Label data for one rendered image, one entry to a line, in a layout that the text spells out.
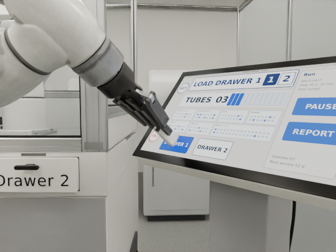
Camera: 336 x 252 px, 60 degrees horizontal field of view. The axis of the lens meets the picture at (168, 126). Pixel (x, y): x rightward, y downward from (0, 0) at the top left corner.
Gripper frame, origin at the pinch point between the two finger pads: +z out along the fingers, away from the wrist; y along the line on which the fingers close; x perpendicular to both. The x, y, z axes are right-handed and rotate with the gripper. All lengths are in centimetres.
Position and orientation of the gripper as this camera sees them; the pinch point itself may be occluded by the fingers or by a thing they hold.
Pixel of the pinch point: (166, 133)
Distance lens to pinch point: 68.9
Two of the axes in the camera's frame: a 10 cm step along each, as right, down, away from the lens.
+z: 5.6, 6.0, 5.8
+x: -4.6, 8.0, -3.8
